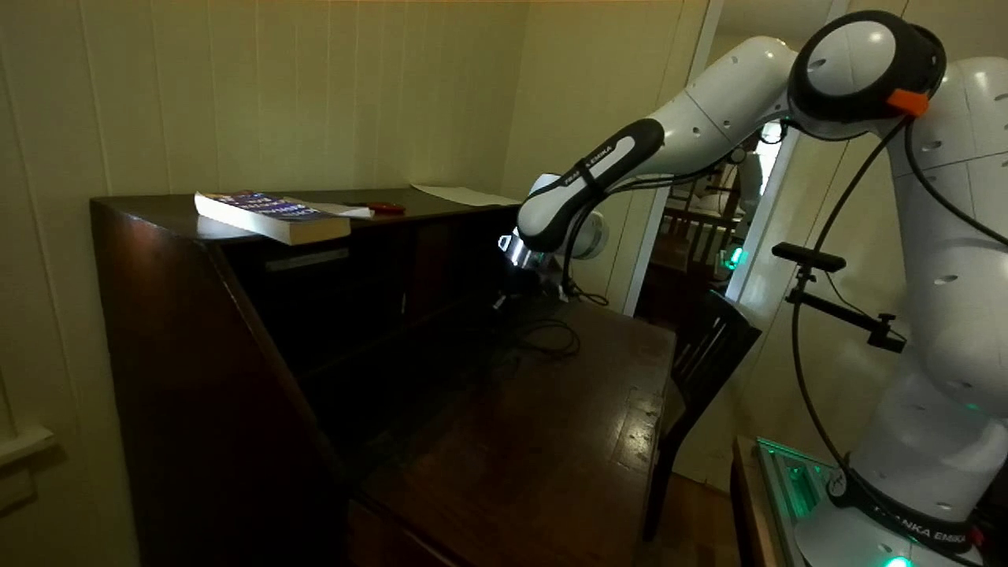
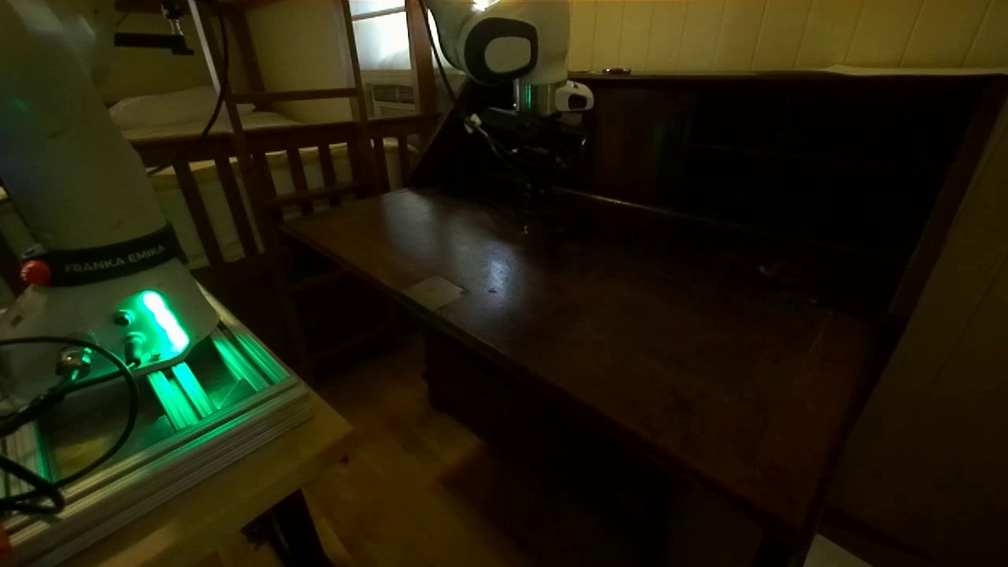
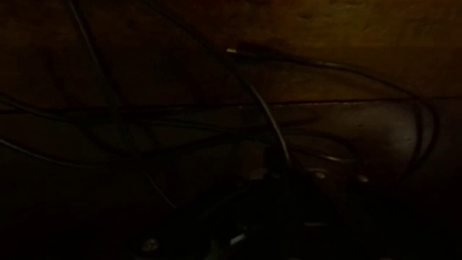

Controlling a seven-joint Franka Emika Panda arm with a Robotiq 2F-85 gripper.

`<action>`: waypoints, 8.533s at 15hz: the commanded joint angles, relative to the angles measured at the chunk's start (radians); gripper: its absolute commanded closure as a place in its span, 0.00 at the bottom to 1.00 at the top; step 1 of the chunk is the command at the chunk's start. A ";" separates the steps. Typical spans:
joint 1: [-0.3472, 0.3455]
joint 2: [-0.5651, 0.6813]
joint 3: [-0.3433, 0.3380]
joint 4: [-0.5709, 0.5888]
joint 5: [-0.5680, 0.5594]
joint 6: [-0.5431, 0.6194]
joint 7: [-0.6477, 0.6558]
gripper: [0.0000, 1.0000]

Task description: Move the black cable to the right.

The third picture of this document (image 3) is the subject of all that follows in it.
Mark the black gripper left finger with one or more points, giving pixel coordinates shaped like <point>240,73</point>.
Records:
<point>264,207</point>

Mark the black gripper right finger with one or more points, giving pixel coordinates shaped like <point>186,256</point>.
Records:
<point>312,212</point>

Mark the dark wooden secretary desk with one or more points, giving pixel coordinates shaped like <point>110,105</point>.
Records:
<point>365,34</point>

